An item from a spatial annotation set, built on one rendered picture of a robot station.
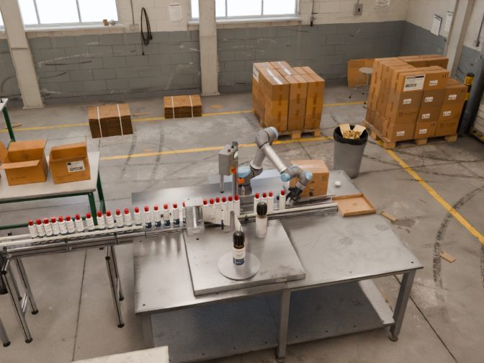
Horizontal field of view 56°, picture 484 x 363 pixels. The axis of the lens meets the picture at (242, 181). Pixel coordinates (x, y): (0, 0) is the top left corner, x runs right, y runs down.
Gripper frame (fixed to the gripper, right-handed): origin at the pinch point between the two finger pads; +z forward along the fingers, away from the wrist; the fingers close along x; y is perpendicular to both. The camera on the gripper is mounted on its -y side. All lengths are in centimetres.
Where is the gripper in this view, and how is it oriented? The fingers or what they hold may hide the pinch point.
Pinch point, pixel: (286, 204)
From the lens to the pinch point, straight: 392.7
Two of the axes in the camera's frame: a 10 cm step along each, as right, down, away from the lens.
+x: 8.4, 3.3, 4.2
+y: 2.2, 5.1, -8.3
